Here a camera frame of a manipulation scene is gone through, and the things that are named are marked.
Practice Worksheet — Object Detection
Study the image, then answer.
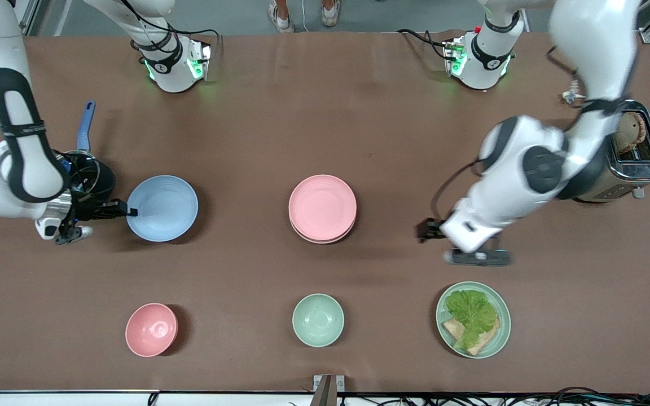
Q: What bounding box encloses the round bread slice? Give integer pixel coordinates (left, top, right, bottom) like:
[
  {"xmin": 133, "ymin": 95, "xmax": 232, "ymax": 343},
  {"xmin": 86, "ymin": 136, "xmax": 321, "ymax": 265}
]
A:
[{"xmin": 613, "ymin": 111, "xmax": 648, "ymax": 155}]

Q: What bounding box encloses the dark saucepan with blue handle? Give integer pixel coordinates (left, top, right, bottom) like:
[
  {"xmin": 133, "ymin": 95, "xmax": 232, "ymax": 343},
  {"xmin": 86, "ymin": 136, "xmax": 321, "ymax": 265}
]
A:
[{"xmin": 56, "ymin": 100, "xmax": 117, "ymax": 204}]

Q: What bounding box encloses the white sneaker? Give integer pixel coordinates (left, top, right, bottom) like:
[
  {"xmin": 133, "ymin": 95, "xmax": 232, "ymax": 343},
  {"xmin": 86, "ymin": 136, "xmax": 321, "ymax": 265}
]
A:
[
  {"xmin": 268, "ymin": 0, "xmax": 296, "ymax": 34},
  {"xmin": 320, "ymin": 0, "xmax": 342, "ymax": 28}
]

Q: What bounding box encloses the pink bowl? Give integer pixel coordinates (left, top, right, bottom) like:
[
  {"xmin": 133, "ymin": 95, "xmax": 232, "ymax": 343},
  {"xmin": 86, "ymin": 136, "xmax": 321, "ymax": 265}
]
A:
[{"xmin": 125, "ymin": 303, "xmax": 179, "ymax": 358}]

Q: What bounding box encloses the toast slice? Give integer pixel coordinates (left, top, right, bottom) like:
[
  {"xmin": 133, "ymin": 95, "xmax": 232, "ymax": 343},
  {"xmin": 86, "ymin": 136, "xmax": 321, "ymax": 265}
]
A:
[{"xmin": 442, "ymin": 317, "xmax": 501, "ymax": 356}]

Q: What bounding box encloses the green lettuce leaf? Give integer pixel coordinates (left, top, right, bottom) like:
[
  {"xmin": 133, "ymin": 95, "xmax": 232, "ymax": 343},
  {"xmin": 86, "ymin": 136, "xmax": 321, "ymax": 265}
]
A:
[{"xmin": 445, "ymin": 289, "xmax": 500, "ymax": 351}]

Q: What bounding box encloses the beige and chrome toaster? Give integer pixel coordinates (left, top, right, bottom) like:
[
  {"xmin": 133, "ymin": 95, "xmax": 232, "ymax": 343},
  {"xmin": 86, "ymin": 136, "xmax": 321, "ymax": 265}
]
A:
[{"xmin": 572, "ymin": 100, "xmax": 650, "ymax": 204}]

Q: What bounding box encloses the green bowl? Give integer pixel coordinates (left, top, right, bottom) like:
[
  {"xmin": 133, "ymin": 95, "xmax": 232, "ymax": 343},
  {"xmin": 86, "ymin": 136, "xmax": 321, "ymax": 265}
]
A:
[{"xmin": 292, "ymin": 293, "xmax": 345, "ymax": 348}]

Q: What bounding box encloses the green plate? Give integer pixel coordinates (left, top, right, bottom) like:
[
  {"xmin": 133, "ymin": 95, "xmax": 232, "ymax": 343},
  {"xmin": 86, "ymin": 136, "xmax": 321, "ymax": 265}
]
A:
[{"xmin": 436, "ymin": 281, "xmax": 512, "ymax": 360}]

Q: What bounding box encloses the black left arm base cable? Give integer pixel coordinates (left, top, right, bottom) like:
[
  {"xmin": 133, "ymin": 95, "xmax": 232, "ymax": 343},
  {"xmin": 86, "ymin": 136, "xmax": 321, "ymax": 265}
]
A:
[{"xmin": 397, "ymin": 28, "xmax": 451, "ymax": 58}]

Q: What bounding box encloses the black arm base cable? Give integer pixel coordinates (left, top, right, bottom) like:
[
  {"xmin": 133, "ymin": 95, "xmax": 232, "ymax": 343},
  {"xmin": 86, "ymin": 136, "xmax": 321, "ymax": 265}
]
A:
[
  {"xmin": 118, "ymin": 0, "xmax": 222, "ymax": 57},
  {"xmin": 397, "ymin": 28, "xmax": 451, "ymax": 58}
]

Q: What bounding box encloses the pink plate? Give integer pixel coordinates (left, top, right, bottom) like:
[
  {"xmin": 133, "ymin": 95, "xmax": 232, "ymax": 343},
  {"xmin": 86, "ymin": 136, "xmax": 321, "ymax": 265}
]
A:
[{"xmin": 288, "ymin": 174, "xmax": 358, "ymax": 241}]

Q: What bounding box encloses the metal table edge bracket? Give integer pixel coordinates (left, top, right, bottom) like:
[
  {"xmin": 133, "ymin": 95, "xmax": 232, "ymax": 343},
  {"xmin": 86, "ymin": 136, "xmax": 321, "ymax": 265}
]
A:
[{"xmin": 312, "ymin": 374, "xmax": 346, "ymax": 406}]

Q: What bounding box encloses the light blue plate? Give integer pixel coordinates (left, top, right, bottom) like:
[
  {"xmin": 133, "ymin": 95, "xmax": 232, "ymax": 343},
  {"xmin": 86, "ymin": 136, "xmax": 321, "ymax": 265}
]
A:
[{"xmin": 126, "ymin": 175, "xmax": 199, "ymax": 243}]

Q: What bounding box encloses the black right arm base cable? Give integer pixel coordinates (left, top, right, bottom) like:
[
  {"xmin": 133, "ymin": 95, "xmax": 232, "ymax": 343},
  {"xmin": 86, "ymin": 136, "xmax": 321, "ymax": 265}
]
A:
[{"xmin": 118, "ymin": 0, "xmax": 222, "ymax": 57}]

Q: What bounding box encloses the black floor cable bundle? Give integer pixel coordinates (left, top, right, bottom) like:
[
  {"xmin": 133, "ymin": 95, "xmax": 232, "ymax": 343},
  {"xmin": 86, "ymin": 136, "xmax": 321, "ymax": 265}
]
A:
[{"xmin": 336, "ymin": 386, "xmax": 650, "ymax": 406}]

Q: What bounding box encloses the beige plate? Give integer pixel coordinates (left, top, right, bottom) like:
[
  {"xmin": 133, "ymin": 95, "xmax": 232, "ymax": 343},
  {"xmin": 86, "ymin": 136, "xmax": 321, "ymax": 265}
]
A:
[{"xmin": 290, "ymin": 217, "xmax": 357, "ymax": 245}]

